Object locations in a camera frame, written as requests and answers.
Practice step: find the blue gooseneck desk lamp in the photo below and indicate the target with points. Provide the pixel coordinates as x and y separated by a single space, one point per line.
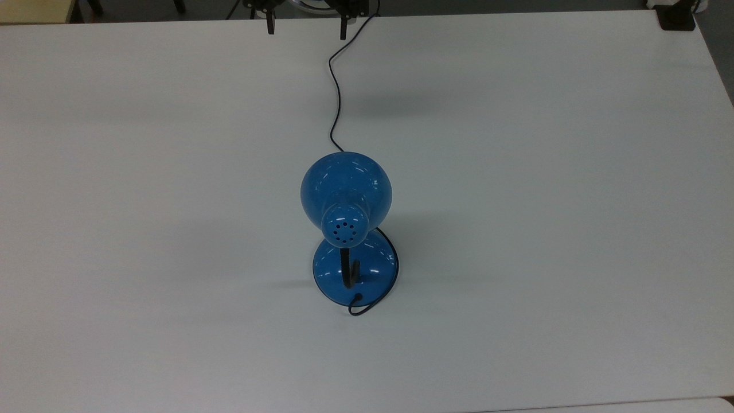
345 184

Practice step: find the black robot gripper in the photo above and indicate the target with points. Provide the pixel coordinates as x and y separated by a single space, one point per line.
350 6

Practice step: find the light wooden board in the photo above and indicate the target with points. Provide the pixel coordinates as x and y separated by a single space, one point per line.
34 10

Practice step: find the black chair leg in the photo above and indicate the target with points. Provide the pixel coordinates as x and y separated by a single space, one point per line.
95 6
179 5

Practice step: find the black table clamp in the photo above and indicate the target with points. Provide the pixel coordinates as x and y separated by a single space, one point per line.
676 18

